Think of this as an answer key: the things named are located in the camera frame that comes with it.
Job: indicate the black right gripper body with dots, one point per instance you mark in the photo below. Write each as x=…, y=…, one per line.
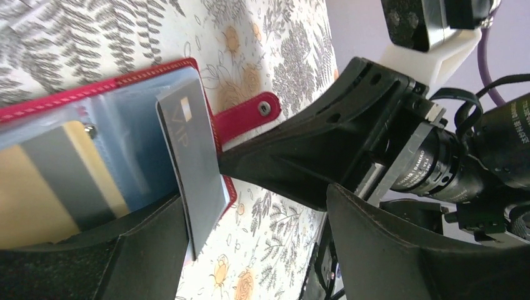
x=444, y=160

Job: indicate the black VIP credit card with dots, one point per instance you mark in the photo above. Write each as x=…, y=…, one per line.
x=184, y=118

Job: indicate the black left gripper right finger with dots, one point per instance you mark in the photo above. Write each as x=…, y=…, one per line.
x=382, y=256

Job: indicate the gold credit card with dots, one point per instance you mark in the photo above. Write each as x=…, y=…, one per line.
x=54, y=184

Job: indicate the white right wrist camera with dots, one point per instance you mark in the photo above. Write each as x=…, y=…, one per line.
x=430, y=39

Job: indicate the red leather card holder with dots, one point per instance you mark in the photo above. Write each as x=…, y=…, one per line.
x=226, y=125

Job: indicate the floral patterned table mat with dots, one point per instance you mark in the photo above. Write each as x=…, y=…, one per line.
x=262, y=246

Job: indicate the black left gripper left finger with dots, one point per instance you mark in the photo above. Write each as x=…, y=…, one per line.
x=138, y=256

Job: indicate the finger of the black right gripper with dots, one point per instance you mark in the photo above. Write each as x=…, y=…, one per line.
x=327, y=141

